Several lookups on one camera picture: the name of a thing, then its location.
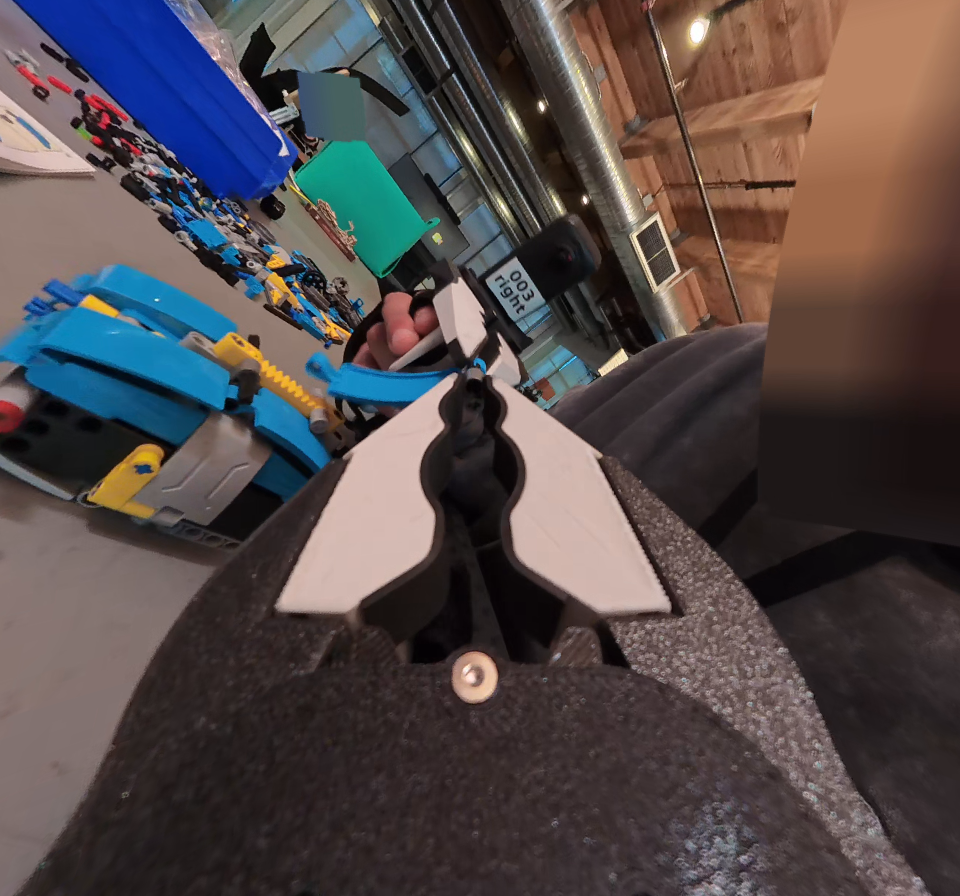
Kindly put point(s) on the silver air duct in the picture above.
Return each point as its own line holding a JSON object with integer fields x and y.
{"x": 577, "y": 101}

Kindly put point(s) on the narrow blue curved arc piece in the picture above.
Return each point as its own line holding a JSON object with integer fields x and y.
{"x": 375, "y": 384}

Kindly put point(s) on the white instruction booklet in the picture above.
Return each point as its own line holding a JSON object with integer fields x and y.
{"x": 30, "y": 146}

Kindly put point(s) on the blue yellow toy brick model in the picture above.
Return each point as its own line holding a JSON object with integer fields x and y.
{"x": 112, "y": 356}

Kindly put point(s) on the round ceiling lamp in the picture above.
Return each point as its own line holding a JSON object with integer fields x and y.
{"x": 698, "y": 30}

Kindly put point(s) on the teal plastic bin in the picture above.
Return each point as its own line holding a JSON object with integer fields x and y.
{"x": 360, "y": 198}

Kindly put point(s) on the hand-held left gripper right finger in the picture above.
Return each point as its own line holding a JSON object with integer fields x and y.
{"x": 585, "y": 528}

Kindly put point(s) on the person's right hand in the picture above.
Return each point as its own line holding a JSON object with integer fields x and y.
{"x": 397, "y": 326}

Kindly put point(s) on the blue plastic bin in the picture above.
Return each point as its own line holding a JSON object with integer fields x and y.
{"x": 135, "y": 48}

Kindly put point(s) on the black toy wheel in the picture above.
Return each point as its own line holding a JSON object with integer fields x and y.
{"x": 272, "y": 207}

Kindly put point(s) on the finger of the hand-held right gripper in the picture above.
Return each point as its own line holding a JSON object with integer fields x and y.
{"x": 461, "y": 318}
{"x": 506, "y": 365}

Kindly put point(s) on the white vent grille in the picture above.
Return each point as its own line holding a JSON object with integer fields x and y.
{"x": 655, "y": 251}

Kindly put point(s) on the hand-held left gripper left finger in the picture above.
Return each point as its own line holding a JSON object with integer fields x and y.
{"x": 360, "y": 528}

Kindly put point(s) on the pile of loose brick pieces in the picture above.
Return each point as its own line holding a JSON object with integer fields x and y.
{"x": 210, "y": 228}

